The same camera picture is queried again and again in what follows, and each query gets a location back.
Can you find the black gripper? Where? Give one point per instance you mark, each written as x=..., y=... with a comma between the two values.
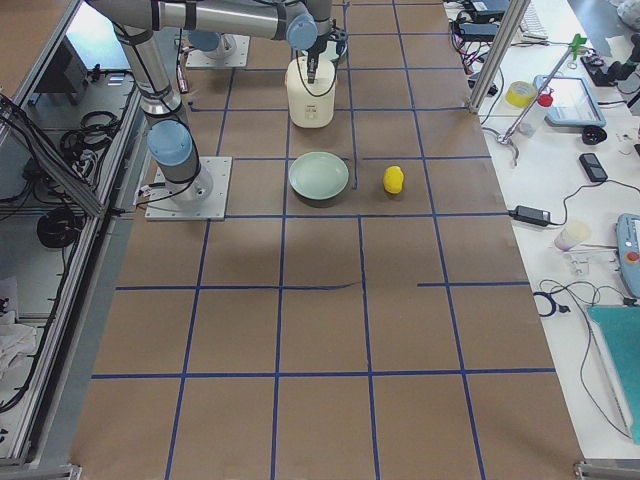
x=316, y=48

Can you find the white rice cooker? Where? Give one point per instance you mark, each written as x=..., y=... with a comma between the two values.
x=311, y=105

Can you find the green plate left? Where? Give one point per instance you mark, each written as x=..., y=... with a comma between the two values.
x=336, y=51

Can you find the green plate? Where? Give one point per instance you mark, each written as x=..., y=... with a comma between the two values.
x=318, y=176
x=336, y=51

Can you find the green plate right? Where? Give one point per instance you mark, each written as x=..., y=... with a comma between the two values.
x=318, y=176

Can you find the yellow potato toy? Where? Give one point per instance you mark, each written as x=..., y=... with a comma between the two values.
x=393, y=180

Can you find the yellow tape roll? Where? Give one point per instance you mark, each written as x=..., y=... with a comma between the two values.
x=520, y=94

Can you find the blue teach pendant tablet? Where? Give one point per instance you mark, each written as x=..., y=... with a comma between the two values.
x=573, y=104

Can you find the black power adapter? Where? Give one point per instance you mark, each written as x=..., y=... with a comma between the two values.
x=530, y=215

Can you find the black phone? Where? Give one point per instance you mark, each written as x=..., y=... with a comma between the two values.
x=593, y=168

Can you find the white plastic cup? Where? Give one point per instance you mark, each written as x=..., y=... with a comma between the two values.
x=573, y=233

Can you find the grey teach pendant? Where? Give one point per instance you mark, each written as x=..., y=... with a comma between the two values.
x=627, y=236

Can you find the teal cutting mat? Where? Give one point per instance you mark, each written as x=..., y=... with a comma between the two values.
x=620, y=328

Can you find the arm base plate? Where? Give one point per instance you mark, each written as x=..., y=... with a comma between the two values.
x=205, y=199
x=197, y=60

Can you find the aluminium frame post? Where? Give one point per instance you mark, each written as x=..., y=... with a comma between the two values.
x=502, y=41

